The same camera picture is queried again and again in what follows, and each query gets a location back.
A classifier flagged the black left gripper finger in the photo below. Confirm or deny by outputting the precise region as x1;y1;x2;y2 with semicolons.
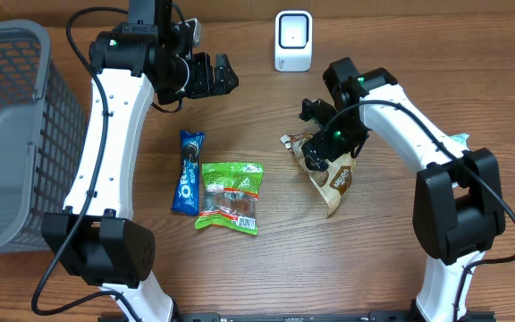
214;53;235;79
212;76;239;96

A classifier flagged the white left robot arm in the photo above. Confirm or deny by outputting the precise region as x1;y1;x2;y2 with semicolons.
41;1;239;322

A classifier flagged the teal tissue pack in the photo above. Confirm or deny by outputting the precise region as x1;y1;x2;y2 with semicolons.
451;133;469;147

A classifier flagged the grey plastic mesh basket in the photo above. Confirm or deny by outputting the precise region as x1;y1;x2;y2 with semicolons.
0;20;87;253

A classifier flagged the green snack packet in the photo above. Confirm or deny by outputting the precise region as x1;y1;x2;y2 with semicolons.
195;162;264;235

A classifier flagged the white barcode scanner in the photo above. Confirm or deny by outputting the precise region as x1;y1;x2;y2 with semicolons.
274;10;313;72

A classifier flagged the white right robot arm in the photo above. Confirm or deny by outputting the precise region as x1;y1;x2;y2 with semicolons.
300;58;505;321

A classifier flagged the beige paper-like bag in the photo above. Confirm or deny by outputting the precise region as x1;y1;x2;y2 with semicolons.
280;132;356;217

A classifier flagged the blue Oreo cookie pack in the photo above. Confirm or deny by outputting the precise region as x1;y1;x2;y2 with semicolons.
172;130;205;216

